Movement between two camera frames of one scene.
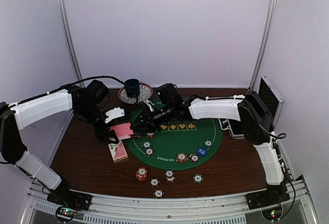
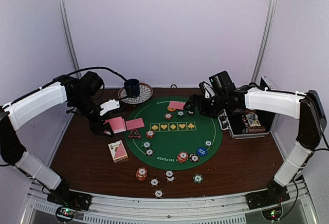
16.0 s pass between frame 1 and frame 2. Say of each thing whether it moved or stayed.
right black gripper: moved
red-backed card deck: moved
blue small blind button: stayed
